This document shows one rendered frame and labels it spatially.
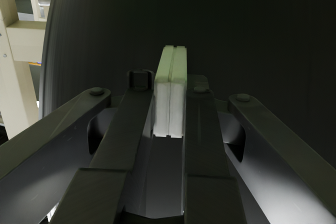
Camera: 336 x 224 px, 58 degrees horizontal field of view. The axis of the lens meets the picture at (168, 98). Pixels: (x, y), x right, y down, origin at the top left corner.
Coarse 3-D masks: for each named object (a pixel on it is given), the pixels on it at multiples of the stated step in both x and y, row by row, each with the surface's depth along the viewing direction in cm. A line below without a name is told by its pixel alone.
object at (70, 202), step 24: (144, 72) 13; (144, 96) 13; (120, 120) 11; (144, 120) 11; (120, 144) 9; (144, 144) 11; (96, 168) 7; (120, 168) 8; (144, 168) 11; (72, 192) 6; (96, 192) 6; (120, 192) 7; (72, 216) 6; (96, 216) 6
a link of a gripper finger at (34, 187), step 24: (96, 96) 13; (48, 120) 11; (72, 120) 11; (24, 144) 9; (48, 144) 9; (72, 144) 11; (96, 144) 13; (0, 168) 8; (24, 168) 8; (48, 168) 9; (72, 168) 11; (0, 192) 8; (24, 192) 9; (48, 192) 10; (0, 216) 8; (24, 216) 9
